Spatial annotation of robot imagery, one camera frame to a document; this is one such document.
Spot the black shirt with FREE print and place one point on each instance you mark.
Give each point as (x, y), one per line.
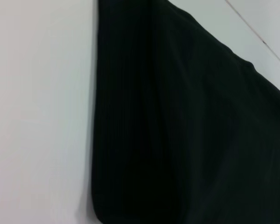
(189, 128)

